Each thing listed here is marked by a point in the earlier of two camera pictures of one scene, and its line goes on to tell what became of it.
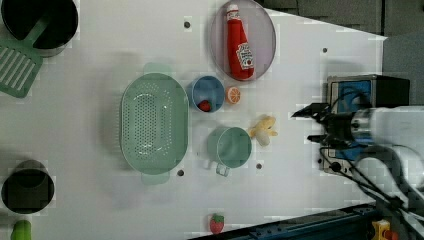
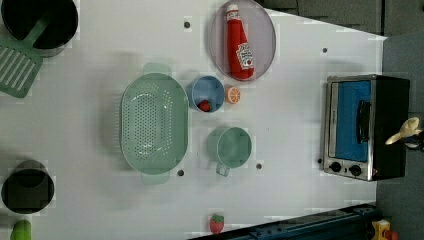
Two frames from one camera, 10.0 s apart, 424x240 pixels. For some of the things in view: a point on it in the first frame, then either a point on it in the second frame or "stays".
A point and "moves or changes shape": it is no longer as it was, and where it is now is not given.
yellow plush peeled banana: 262,130 moves or changes shape
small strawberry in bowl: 205,105 stays
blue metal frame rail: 346,223 stays
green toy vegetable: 22,230 stays
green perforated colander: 154,123 stays
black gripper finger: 318,138 -> 415,141
